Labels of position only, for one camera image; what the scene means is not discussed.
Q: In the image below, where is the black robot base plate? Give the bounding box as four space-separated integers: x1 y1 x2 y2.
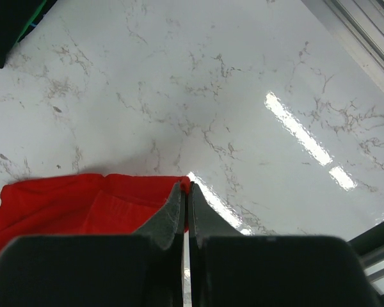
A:
349 222 384 256

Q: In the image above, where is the bright red t-shirt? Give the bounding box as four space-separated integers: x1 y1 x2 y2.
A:
0 173 191 252

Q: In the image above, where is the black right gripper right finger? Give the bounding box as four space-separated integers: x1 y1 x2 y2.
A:
188 183 384 306

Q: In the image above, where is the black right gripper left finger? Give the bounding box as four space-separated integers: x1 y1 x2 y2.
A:
0 184 186 306

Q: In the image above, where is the right aluminium table rail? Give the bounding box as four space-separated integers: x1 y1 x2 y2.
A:
303 0 384 93

